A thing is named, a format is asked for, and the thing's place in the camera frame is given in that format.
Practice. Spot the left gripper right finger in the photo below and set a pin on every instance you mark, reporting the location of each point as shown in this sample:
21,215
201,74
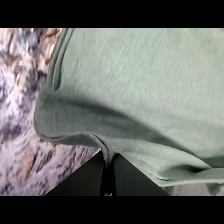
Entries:
133,181

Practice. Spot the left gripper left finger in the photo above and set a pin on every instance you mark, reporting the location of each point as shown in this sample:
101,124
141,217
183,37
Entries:
83,181

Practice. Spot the pale green T-shirt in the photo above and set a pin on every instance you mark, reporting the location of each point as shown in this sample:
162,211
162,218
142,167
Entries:
140,86

